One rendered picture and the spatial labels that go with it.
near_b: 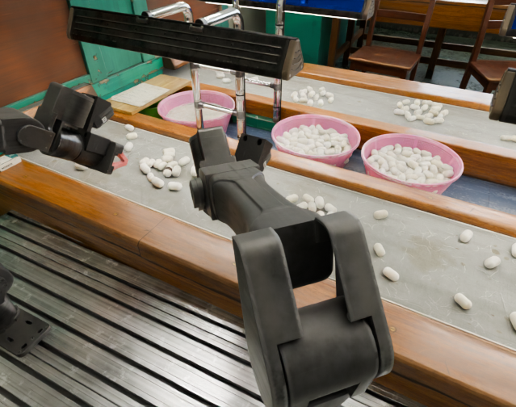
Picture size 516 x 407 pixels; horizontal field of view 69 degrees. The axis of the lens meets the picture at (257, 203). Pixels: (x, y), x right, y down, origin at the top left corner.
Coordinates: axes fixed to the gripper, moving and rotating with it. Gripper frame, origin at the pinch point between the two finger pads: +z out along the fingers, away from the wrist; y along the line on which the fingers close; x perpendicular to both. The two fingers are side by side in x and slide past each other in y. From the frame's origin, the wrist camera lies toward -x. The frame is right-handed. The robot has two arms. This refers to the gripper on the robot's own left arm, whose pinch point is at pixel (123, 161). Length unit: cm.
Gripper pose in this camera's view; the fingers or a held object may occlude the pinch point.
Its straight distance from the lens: 90.4
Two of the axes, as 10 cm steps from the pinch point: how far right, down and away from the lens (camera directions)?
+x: -3.2, 9.5, 0.2
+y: -8.8, -3.0, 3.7
